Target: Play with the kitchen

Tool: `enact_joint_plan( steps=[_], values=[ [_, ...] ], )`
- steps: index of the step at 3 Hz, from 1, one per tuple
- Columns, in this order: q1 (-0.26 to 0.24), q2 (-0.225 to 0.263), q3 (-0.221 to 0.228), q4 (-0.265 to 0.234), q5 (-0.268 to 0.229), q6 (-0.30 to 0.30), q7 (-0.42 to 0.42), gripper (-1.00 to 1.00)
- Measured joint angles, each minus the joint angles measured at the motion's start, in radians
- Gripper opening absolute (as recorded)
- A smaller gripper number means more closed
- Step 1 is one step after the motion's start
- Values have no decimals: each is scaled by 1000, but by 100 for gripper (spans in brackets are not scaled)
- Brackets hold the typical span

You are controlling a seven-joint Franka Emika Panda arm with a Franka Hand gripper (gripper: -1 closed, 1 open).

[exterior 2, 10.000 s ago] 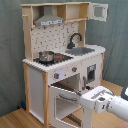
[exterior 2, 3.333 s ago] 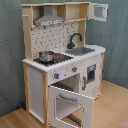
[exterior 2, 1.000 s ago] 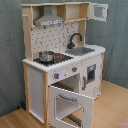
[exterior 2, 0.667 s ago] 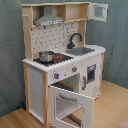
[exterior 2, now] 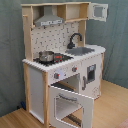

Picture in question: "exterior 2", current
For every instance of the wooden toy kitchen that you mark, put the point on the wooden toy kitchen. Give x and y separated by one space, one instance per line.
57 38

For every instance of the white cabinet door with dispenser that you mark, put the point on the white cabinet door with dispenser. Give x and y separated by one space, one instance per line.
91 71

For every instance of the red left stove knob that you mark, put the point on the red left stove knob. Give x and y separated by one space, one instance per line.
56 75

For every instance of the red right stove knob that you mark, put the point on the red right stove knob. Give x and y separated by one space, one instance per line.
74 69

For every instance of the black stovetop with red burners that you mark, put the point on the black stovetop with red burners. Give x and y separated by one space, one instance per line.
58 58

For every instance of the grey range hood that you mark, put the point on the grey range hood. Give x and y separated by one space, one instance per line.
48 18

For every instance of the grey sink basin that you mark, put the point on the grey sink basin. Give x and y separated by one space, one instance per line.
79 51

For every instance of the small metal pot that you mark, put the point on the small metal pot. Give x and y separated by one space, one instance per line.
46 56

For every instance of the red stove knob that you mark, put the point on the red stove knob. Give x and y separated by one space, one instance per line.
56 75
74 69

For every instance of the white microwave door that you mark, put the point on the white microwave door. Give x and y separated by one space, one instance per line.
97 11

